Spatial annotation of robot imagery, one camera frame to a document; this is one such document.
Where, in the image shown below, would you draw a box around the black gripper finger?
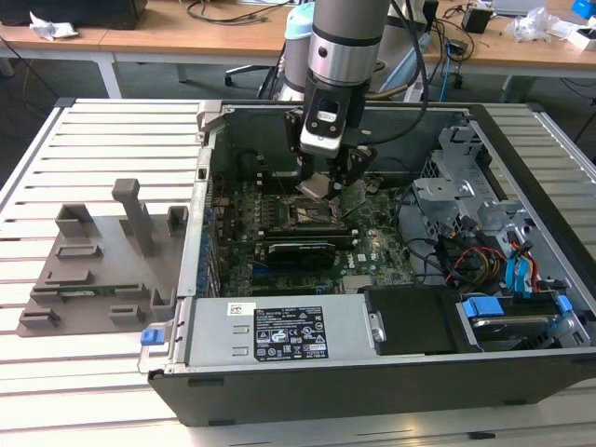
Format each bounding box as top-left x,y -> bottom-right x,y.
327,146 -> 378,199
284,107 -> 314,181

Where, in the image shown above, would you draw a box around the metal socket cover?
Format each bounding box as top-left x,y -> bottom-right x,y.
338,180 -> 370,220

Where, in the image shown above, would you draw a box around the silver CPU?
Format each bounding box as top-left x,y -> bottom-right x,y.
295,172 -> 337,202

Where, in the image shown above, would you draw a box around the CPU socket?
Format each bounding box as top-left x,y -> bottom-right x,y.
283,192 -> 348,230

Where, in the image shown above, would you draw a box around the silver metal drive cage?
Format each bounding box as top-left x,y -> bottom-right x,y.
412,125 -> 541,234

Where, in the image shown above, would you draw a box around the green motherboard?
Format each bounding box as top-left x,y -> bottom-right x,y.
209,171 -> 415,299

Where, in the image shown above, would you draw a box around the black graphics card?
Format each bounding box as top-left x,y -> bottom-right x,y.
265,239 -> 337,272

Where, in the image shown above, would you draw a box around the silver chipset heatsink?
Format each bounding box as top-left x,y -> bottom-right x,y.
342,274 -> 373,292

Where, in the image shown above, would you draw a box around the black desktop box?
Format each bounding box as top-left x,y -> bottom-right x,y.
421,0 -> 441,34

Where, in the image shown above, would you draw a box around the small black box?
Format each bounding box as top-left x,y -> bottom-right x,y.
461,5 -> 494,34

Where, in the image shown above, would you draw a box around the light wooden desk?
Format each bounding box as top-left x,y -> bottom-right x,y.
421,0 -> 596,102
0,0 -> 292,100

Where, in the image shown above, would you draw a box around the black plastic shroud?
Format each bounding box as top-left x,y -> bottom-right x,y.
362,286 -> 460,358

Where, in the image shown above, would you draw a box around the blue disk carrier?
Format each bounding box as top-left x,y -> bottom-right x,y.
458,292 -> 575,350

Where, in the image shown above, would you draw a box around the silver laptop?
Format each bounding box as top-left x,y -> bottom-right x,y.
493,0 -> 549,15

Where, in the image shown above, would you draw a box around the clear plastic bag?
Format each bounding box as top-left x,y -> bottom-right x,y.
505,7 -> 560,43

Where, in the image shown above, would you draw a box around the silver power supply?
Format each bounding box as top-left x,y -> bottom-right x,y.
169,296 -> 387,367

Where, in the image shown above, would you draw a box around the black bag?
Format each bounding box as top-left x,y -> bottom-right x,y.
0,0 -> 148,29

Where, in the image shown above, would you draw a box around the hard disk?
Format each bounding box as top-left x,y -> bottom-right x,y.
469,315 -> 558,353

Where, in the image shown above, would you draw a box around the open PC case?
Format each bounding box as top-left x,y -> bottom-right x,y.
138,99 -> 596,427

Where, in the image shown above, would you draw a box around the grey parts rack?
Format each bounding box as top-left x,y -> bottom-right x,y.
16,178 -> 190,337

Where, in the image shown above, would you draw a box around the white cardboard box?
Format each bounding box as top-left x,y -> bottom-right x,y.
570,25 -> 596,50

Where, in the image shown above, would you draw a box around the crumpled white paper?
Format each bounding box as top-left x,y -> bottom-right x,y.
28,11 -> 79,41

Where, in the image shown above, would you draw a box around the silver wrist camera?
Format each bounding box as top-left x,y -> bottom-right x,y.
299,87 -> 351,156

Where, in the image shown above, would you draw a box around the black camera cable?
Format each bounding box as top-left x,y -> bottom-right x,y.
342,0 -> 429,145

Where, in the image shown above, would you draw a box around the red yellow black power wires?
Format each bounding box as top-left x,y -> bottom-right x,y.
444,244 -> 511,288

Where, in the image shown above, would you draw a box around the blue flat data cable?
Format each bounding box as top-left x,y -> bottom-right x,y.
517,253 -> 535,300
505,258 -> 521,299

